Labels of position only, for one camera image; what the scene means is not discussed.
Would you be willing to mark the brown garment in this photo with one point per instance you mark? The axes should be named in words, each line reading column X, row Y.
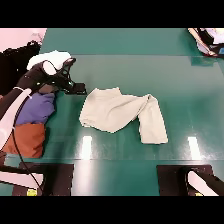
column 48, row 89

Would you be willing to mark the black garment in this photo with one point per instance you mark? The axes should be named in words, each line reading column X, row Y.
column 13, row 66

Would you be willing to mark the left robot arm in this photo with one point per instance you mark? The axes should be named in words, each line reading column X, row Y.
column 33, row 77

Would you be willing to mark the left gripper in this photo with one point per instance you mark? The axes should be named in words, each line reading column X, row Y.
column 77, row 89

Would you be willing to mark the beige shirt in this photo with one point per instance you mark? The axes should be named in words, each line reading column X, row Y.
column 113, row 110

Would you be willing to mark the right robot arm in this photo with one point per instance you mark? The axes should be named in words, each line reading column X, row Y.
column 203, row 181

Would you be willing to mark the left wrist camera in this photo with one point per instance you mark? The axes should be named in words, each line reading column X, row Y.
column 69, row 63

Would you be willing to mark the white garment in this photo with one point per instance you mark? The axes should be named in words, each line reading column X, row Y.
column 50, row 58

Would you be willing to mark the purple garment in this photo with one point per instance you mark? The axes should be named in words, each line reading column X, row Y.
column 36, row 108

